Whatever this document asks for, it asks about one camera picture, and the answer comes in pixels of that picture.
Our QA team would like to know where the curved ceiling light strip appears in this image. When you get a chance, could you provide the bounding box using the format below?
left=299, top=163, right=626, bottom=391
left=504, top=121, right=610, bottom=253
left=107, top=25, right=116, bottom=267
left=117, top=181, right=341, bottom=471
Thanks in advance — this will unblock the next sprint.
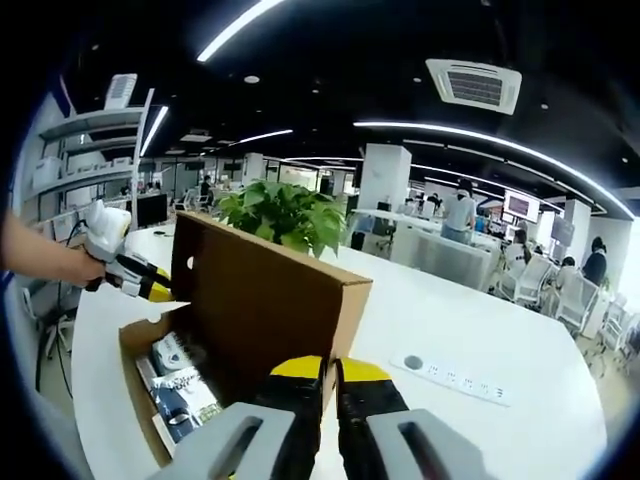
left=353, top=121, right=637, bottom=220

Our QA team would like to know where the black office chair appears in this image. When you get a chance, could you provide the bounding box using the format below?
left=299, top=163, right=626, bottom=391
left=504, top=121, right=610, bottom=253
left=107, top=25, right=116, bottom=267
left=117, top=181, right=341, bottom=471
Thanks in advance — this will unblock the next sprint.
left=372, top=217, right=397, bottom=256

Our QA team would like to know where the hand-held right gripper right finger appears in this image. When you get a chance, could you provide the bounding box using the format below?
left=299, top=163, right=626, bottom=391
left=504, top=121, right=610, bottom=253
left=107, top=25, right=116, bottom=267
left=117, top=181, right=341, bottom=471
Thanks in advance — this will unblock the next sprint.
left=335, top=357, right=501, bottom=480

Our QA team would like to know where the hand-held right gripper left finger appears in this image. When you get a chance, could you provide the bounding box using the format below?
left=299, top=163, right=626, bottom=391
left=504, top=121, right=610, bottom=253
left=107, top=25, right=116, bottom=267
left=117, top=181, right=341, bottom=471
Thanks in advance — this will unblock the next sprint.
left=149, top=355, right=329, bottom=480

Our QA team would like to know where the pink display screen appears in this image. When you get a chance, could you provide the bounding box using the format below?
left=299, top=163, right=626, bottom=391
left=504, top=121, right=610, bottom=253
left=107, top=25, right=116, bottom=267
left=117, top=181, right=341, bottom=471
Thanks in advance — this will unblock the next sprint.
left=503, top=189, right=541, bottom=221

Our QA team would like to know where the grey desk partition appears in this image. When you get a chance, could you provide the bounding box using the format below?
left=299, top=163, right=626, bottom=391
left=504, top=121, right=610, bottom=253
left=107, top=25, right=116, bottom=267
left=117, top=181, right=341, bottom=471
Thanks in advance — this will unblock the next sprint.
left=399, top=232, right=502, bottom=292

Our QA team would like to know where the white mesh office chair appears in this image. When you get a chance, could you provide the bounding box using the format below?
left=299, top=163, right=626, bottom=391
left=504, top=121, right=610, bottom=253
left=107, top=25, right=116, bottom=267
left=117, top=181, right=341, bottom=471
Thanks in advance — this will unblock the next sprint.
left=514, top=254, right=557, bottom=307
left=556, top=273, right=600, bottom=337

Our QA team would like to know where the green potted plant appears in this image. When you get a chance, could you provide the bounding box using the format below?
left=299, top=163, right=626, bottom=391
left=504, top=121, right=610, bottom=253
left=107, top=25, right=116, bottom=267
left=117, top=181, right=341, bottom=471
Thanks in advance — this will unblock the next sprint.
left=216, top=179, right=349, bottom=260

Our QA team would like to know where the brown cardboard shoe box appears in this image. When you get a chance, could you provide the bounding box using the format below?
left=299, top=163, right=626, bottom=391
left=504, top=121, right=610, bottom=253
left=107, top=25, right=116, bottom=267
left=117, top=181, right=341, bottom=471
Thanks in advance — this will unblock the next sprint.
left=118, top=210, right=374, bottom=469

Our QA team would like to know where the black desktop monitor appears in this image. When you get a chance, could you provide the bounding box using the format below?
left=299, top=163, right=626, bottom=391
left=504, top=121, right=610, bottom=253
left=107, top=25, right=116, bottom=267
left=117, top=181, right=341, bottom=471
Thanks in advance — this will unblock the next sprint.
left=130, top=192, right=169, bottom=229

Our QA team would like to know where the person's left hand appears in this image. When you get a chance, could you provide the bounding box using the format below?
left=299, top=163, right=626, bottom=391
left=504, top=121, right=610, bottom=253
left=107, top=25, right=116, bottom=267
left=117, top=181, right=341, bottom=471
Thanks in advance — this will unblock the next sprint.
left=49, top=247, right=107, bottom=287

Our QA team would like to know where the white power strip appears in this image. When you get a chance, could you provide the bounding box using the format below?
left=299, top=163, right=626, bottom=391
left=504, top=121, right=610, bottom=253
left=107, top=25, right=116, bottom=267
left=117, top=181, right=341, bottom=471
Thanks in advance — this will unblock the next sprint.
left=389, top=349, right=512, bottom=408

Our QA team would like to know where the straight ceiling light strip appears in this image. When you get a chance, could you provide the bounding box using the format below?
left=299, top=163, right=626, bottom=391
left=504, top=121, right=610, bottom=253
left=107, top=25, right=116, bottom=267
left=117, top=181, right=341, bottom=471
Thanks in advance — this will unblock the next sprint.
left=196, top=0, right=287, bottom=63

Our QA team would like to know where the ceiling air conditioner vent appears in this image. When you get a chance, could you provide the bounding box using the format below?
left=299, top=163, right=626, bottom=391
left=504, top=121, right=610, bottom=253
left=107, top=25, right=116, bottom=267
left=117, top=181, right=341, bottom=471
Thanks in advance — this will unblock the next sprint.
left=424, top=58, right=524, bottom=117

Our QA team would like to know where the dark soft pack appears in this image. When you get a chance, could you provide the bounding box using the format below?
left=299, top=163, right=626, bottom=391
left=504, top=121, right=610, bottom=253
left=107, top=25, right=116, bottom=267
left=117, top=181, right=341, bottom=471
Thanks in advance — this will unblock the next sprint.
left=149, top=367, right=225, bottom=444

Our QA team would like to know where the white ribbed panel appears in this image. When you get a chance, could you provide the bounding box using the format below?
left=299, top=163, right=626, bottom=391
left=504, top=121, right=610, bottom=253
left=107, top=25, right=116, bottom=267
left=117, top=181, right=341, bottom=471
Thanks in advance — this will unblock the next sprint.
left=102, top=73, right=139, bottom=109

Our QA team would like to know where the grey metal storage shelf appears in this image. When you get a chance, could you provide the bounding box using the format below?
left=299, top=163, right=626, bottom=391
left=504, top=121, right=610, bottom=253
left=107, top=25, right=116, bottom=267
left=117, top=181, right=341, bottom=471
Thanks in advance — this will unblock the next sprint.
left=19, top=87, right=156, bottom=224

